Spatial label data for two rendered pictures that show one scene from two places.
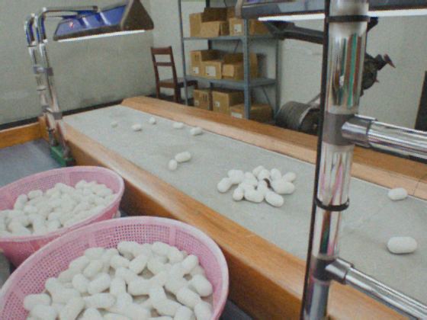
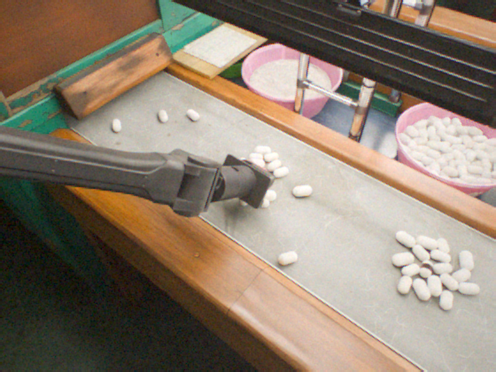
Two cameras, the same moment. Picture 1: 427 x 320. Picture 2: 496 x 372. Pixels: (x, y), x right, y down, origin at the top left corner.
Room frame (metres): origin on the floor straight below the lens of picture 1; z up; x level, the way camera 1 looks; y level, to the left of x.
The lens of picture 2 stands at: (0.77, -0.46, 1.35)
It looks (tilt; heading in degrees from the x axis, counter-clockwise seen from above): 50 degrees down; 167
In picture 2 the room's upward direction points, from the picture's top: straight up
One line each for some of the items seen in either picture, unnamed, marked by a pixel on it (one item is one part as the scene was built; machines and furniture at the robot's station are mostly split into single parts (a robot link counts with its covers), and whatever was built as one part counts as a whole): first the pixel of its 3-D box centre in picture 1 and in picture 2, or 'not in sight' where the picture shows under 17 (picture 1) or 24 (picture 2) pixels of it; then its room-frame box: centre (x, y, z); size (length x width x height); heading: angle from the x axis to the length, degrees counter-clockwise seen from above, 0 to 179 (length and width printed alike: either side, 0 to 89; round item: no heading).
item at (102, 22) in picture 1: (90, 24); not in sight; (1.00, 0.35, 1.08); 0.62 x 0.08 x 0.07; 39
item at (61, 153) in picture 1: (74, 87); not in sight; (0.95, 0.41, 0.90); 0.20 x 0.19 x 0.45; 39
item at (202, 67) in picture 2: not in sight; (228, 42); (-0.23, -0.29, 0.77); 0.33 x 0.15 x 0.01; 129
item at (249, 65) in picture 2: not in sight; (290, 84); (-0.06, -0.15, 0.72); 0.27 x 0.27 x 0.10
